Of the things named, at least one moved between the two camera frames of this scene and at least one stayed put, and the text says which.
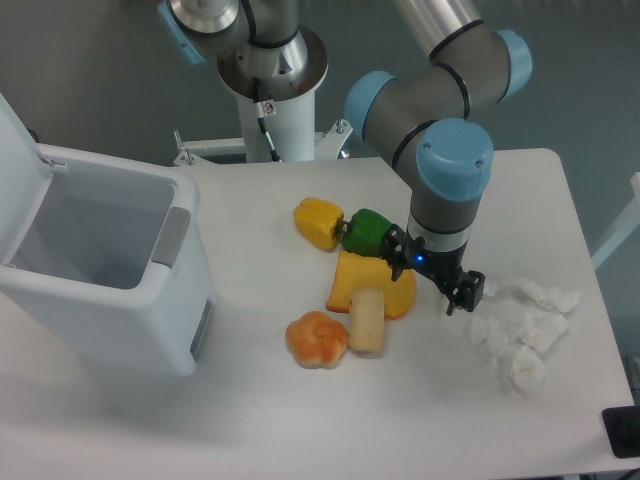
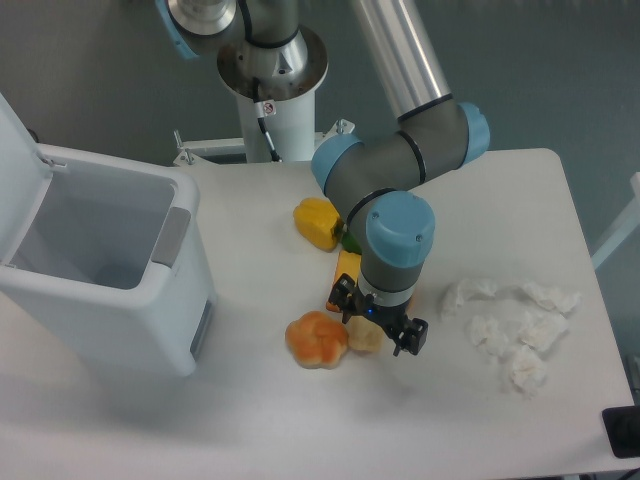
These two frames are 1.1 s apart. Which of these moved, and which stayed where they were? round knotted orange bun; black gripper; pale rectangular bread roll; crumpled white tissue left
Moved: black gripper
Stayed: pale rectangular bread roll; crumpled white tissue left; round knotted orange bun
